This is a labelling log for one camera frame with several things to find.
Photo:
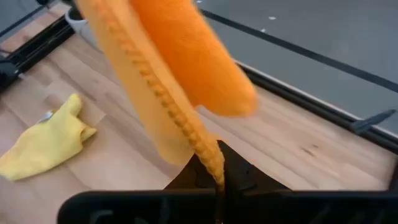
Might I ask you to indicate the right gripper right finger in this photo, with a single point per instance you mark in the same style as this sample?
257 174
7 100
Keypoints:
280 208

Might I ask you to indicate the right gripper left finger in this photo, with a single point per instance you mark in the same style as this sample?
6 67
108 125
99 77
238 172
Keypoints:
155 208

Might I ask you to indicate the yellow microfiber towel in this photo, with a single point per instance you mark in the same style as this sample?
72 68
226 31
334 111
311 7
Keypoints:
46 146

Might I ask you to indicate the orange microfiber towel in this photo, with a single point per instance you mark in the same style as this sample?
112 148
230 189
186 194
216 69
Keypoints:
192 56

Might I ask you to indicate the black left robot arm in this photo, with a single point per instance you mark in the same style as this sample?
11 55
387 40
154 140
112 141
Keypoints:
7 74

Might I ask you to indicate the snake plant in white pot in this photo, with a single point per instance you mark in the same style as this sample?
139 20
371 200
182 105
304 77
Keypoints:
81 29

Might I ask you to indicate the black rail bracket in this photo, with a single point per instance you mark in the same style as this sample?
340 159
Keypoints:
370 124

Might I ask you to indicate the black aluminium frame rail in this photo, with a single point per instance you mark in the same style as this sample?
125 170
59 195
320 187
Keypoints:
46 52
37 39

